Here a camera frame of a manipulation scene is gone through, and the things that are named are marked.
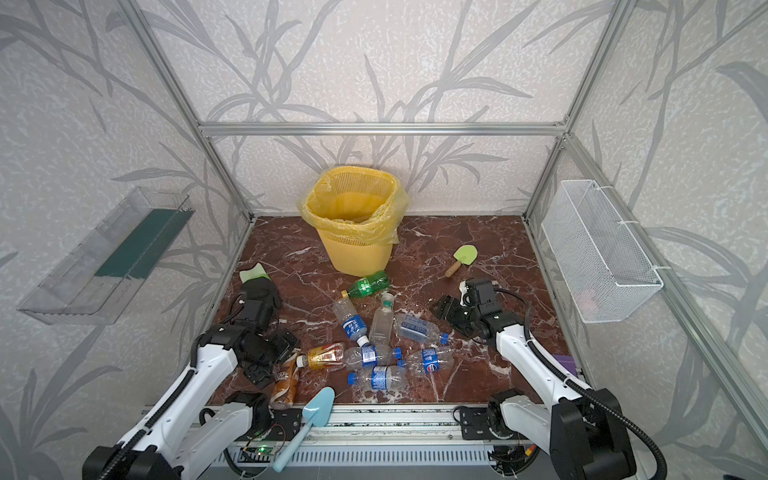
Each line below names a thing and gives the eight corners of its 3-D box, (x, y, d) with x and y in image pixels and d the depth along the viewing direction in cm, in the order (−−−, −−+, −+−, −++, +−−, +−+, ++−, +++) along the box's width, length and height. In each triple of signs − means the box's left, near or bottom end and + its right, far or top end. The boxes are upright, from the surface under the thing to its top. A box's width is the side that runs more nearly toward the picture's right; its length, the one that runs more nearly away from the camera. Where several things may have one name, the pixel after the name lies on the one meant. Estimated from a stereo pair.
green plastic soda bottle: (356, 306, 96) (354, 298, 92) (348, 293, 99) (345, 284, 95) (390, 286, 101) (390, 278, 97) (381, 274, 104) (380, 265, 100)
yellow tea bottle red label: (301, 376, 83) (295, 370, 79) (302, 357, 87) (296, 349, 82) (345, 368, 85) (342, 361, 80) (344, 349, 88) (341, 341, 84)
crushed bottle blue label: (405, 375, 83) (405, 370, 80) (405, 351, 88) (405, 346, 84) (453, 375, 83) (455, 370, 80) (451, 351, 88) (452, 346, 84)
